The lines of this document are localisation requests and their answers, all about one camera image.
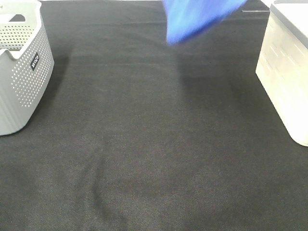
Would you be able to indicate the white plastic storage bin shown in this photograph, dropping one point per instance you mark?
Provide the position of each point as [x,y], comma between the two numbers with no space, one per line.
[282,66]

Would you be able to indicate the black table cloth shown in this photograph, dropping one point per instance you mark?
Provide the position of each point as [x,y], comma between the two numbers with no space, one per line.
[134,135]

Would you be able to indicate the grey perforated plastic basket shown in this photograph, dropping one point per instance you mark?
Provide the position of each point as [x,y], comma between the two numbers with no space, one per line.
[26,64]

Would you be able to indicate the blue towel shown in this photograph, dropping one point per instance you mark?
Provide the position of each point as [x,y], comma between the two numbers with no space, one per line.
[188,18]

